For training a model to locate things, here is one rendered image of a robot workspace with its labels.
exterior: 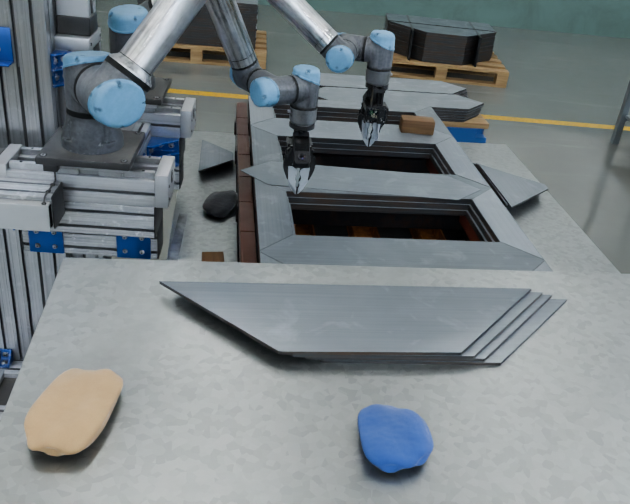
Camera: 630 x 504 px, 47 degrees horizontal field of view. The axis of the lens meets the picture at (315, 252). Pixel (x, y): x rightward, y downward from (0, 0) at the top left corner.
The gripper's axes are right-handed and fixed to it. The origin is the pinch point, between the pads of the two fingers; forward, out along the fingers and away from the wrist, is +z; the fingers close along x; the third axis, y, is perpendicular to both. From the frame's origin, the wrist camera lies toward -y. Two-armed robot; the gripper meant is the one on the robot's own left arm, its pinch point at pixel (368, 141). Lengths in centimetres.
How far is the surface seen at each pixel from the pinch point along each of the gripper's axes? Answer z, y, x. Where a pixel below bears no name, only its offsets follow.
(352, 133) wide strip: 5.9, -23.2, -1.5
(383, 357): -13, 130, -19
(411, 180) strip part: 6.2, 15.5, 12.0
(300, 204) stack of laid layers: 9.4, 29.0, -23.5
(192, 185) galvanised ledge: 24, -13, -57
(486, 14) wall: 79, -670, 261
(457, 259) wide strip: 7, 64, 14
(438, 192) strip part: 6.4, 23.5, 18.7
